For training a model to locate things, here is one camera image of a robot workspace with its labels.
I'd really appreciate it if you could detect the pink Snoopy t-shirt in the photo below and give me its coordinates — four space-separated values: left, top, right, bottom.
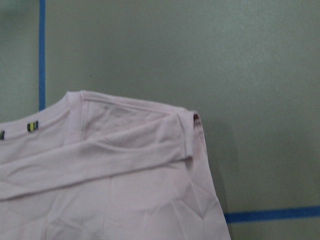
0 90 230 240

